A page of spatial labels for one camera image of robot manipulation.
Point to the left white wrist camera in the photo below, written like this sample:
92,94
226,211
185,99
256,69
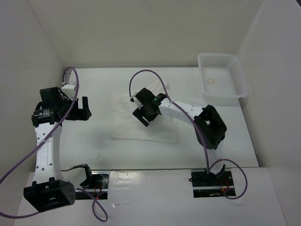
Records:
69,89

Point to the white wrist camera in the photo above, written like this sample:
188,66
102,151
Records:
69,89
134,99

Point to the white perforated plastic basket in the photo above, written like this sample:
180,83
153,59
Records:
228,74

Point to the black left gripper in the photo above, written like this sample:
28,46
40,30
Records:
80,114

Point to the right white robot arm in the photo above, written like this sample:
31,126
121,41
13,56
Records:
209,127

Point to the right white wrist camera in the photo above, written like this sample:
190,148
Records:
134,99

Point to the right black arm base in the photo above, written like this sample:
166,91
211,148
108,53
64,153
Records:
210,185

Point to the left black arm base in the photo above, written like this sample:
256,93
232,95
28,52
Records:
94,182

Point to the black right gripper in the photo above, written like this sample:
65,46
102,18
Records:
139,113

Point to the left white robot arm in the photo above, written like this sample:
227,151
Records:
49,189

